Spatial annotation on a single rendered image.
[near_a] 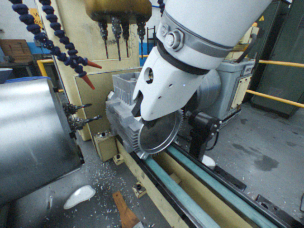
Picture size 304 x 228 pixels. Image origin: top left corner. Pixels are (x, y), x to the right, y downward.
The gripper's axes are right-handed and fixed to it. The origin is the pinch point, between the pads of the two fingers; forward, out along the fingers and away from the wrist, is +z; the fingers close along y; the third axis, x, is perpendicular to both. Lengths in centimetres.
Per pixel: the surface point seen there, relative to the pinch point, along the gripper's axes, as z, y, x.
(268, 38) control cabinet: 5, 328, 67
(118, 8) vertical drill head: -11.7, 1.8, 22.9
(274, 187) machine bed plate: 12, 35, -37
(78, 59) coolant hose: -0.3, -7.9, 21.7
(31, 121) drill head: 1.5, -19.5, 8.2
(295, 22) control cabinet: -29, 320, 52
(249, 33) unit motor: -13, 65, 16
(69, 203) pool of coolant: 31.1, -22.3, -3.5
